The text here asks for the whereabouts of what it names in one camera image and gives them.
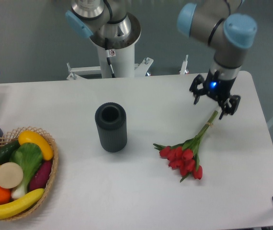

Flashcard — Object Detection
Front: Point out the purple sweet potato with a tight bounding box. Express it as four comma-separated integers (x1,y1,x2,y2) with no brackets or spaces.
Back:
28,161,52,192

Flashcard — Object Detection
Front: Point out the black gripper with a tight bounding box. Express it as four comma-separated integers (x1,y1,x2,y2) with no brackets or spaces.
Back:
189,68,241,120

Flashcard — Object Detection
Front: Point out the dark grey ribbed vase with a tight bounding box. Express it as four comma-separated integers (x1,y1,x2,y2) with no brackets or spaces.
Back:
95,102,127,152

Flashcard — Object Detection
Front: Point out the black cable on pedestal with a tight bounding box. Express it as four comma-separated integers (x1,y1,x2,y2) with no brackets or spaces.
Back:
104,37,116,78

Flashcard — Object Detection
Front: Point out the yellow banana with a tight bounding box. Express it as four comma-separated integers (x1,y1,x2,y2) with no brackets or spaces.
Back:
0,188,45,219

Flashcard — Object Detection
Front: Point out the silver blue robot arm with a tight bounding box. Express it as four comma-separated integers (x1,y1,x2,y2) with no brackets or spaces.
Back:
65,0,257,115

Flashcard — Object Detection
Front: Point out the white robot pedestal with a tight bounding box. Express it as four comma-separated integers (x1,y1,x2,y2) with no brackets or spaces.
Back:
66,14,189,81

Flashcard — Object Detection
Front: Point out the red tulip bouquet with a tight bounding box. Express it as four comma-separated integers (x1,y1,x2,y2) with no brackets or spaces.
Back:
153,110,219,182

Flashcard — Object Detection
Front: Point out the woven wicker basket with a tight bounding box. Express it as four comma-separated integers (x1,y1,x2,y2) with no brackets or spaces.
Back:
0,126,58,221

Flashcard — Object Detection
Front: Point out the green cucumber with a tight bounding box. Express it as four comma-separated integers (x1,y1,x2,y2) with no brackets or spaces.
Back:
0,140,20,165

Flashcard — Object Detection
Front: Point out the green bok choy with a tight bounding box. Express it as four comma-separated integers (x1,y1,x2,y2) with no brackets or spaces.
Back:
9,143,43,200

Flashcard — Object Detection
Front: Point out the beige round disc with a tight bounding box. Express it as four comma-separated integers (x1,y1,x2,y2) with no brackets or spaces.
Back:
0,162,23,189

